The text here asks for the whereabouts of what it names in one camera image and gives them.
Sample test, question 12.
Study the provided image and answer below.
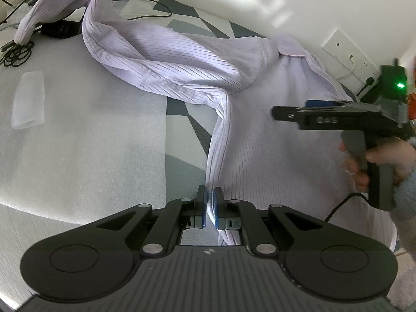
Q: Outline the coiled black cable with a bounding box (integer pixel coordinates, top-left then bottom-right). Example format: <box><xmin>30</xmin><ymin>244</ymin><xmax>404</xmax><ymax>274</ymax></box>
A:
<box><xmin>0</xmin><ymin>41</ymin><xmax>36</xmax><ymax>68</ymax></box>

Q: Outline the person's right hand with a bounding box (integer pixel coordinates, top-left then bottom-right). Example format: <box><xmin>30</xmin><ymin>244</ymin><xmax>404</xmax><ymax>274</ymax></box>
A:
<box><xmin>340</xmin><ymin>138</ymin><xmax>416</xmax><ymax>193</ymax></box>

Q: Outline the black power adapter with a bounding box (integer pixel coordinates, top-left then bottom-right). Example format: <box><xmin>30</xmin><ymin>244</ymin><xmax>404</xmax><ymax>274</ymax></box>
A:
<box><xmin>42</xmin><ymin>20</ymin><xmax>81</xmax><ymax>38</ymax></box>

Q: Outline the white wall outlet panel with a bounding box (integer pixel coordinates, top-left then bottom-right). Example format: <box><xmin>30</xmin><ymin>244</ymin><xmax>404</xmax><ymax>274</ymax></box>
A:
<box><xmin>322</xmin><ymin>29</ymin><xmax>380</xmax><ymax>83</ymax></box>

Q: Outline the lavender fleece pajama top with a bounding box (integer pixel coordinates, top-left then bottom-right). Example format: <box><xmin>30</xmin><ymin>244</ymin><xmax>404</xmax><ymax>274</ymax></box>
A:
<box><xmin>15</xmin><ymin>0</ymin><xmax>399</xmax><ymax>251</ymax></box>

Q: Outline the white charging cable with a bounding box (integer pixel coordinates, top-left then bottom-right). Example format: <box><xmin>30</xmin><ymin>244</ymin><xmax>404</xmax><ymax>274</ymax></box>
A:
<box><xmin>336</xmin><ymin>55</ymin><xmax>357</xmax><ymax>80</ymax></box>

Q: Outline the translucent plastic piece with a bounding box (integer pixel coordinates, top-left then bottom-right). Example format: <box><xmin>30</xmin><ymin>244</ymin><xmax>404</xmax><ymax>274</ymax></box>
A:
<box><xmin>11</xmin><ymin>71</ymin><xmax>45</xmax><ymax>130</ymax></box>

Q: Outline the black plug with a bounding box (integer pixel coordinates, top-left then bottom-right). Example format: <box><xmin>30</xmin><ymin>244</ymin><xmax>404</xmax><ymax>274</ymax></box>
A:
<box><xmin>356</xmin><ymin>76</ymin><xmax>375</xmax><ymax>97</ymax></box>

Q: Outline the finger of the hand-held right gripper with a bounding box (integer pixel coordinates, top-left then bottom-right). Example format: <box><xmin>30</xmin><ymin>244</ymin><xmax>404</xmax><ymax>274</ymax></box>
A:
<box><xmin>305</xmin><ymin>100</ymin><xmax>358</xmax><ymax>108</ymax></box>
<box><xmin>272</xmin><ymin>104</ymin><xmax>358</xmax><ymax>131</ymax></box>

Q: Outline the white foam sheet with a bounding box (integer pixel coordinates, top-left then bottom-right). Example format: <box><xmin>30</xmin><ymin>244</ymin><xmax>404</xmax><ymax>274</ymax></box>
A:
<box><xmin>0</xmin><ymin>0</ymin><xmax>209</xmax><ymax>248</ymax></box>

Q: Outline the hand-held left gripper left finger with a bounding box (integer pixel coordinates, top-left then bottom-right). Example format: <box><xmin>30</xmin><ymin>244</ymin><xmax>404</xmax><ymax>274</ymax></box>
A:
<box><xmin>94</xmin><ymin>185</ymin><xmax>207</xmax><ymax>258</ymax></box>

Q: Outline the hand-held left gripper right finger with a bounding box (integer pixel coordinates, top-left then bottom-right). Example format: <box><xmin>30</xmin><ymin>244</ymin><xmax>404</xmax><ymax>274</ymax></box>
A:
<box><xmin>213</xmin><ymin>187</ymin><xmax>322</xmax><ymax>258</ymax></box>

